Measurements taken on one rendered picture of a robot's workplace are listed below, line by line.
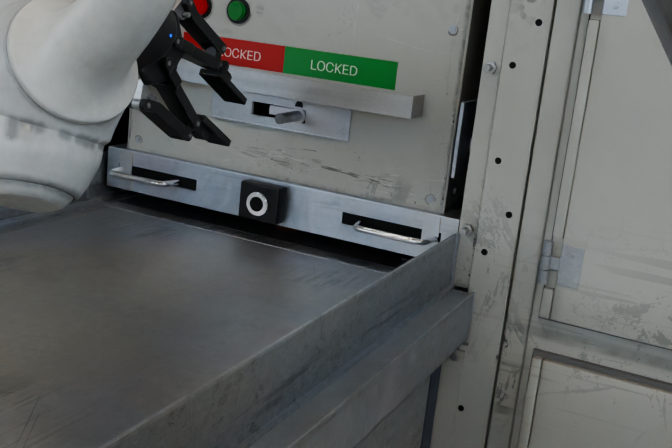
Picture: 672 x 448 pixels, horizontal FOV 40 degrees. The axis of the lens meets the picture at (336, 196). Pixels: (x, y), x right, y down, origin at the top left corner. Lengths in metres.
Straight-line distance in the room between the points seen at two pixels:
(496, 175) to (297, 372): 0.42
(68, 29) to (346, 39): 0.57
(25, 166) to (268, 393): 0.25
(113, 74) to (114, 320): 0.32
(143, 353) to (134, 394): 0.08
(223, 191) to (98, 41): 0.65
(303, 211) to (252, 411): 0.55
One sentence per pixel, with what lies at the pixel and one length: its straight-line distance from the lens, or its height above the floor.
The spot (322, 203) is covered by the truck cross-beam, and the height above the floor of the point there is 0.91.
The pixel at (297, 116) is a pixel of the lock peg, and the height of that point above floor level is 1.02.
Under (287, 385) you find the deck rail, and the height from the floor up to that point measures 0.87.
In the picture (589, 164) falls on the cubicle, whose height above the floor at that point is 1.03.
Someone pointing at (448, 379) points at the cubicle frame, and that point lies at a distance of 1.15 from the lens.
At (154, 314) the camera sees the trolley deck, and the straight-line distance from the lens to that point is 0.94.
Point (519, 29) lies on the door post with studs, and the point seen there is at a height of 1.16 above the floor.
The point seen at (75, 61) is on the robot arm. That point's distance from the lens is 0.66.
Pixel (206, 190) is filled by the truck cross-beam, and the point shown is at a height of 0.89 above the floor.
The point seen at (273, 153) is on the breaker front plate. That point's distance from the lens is 1.23.
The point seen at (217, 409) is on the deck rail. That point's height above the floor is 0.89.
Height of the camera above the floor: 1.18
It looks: 13 degrees down
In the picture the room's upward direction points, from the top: 6 degrees clockwise
